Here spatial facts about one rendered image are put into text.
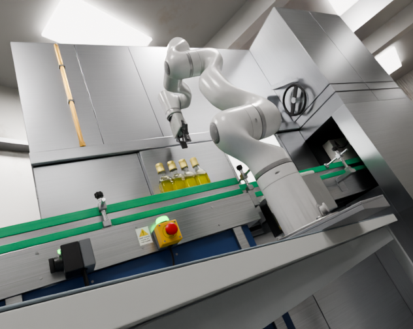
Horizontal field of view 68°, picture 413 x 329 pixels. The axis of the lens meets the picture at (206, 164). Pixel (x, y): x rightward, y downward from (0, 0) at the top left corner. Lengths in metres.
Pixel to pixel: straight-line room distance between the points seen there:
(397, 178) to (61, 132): 1.71
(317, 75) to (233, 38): 2.85
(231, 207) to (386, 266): 1.12
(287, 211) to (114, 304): 0.65
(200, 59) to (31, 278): 0.90
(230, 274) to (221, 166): 1.33
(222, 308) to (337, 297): 1.41
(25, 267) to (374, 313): 1.59
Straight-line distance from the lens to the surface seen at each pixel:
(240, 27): 4.83
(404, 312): 2.09
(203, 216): 1.17
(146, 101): 1.84
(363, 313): 1.88
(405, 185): 1.90
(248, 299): 0.46
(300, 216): 0.85
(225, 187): 1.29
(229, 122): 0.89
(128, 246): 1.07
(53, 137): 1.62
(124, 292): 0.27
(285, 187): 0.86
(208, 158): 1.67
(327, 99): 2.07
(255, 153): 0.89
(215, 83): 1.07
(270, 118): 0.96
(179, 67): 1.18
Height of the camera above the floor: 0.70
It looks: 23 degrees up
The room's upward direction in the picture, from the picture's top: 24 degrees counter-clockwise
